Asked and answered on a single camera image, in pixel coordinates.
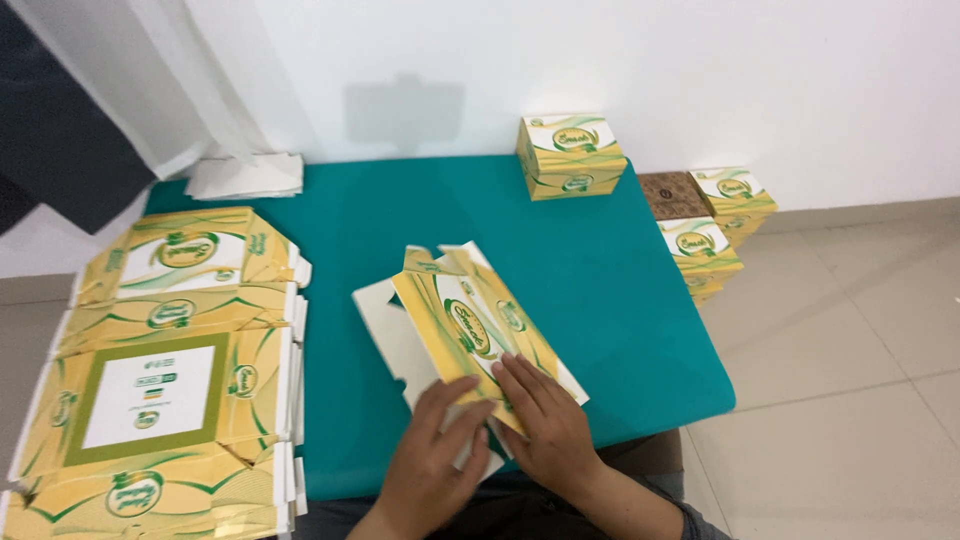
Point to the person's right hand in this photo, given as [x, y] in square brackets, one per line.
[551, 431]

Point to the person's left hand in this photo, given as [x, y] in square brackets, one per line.
[424, 457]

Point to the person's left fingers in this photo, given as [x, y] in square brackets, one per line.
[457, 409]

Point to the person's right fingers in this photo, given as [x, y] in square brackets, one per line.
[521, 386]

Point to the half-folded yellow snack carton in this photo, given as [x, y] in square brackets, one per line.
[457, 322]

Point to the teal table cloth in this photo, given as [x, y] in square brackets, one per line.
[600, 300]

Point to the person's dark clothing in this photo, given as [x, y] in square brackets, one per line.
[517, 514]

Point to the assembled yellow snack box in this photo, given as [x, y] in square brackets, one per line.
[701, 259]
[571, 157]
[735, 199]

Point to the brown patterned box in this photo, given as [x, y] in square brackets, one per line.
[673, 195]

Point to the stack of flat yellow cartons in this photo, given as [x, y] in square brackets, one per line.
[165, 375]

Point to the stack of white flat sheets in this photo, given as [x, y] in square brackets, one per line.
[247, 178]

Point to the white sheer curtain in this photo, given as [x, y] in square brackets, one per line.
[187, 82]

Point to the dark grey curtain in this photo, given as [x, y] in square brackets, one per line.
[60, 127]

